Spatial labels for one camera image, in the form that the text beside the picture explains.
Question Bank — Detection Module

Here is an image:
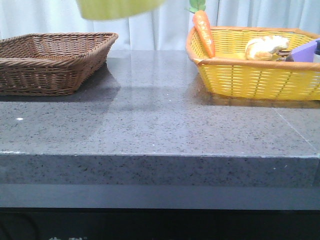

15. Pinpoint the yellow tape roll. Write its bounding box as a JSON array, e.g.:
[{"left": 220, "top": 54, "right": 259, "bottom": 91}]
[{"left": 76, "top": 0, "right": 165, "bottom": 21}]

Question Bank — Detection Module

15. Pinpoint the yellow woven plastic basket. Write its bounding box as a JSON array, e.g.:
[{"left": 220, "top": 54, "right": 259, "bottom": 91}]
[{"left": 186, "top": 26, "right": 320, "bottom": 101}]

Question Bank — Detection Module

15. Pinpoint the white curtain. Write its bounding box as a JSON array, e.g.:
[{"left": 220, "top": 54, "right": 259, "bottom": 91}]
[{"left": 0, "top": 0, "right": 320, "bottom": 51}]

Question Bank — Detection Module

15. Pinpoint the orange toy carrot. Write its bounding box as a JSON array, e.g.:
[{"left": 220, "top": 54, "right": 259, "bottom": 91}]
[{"left": 187, "top": 0, "right": 216, "bottom": 59}]

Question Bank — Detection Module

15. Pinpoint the brown woven basket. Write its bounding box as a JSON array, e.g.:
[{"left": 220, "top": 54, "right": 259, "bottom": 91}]
[{"left": 0, "top": 32, "right": 119, "bottom": 96}]

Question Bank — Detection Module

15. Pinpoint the toy bread roll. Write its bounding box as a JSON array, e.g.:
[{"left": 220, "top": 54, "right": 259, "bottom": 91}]
[{"left": 245, "top": 35, "right": 290, "bottom": 61}]

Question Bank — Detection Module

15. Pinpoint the brown chocolate toy piece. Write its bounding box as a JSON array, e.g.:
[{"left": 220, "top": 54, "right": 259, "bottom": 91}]
[{"left": 276, "top": 49, "right": 292, "bottom": 58}]

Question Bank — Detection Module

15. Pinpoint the purple foam block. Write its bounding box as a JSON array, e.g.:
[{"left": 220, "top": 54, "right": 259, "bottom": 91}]
[{"left": 285, "top": 38, "right": 320, "bottom": 63}]

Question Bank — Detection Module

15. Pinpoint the dark jar with blue lid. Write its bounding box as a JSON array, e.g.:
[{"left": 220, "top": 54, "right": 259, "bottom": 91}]
[{"left": 313, "top": 40, "right": 320, "bottom": 63}]

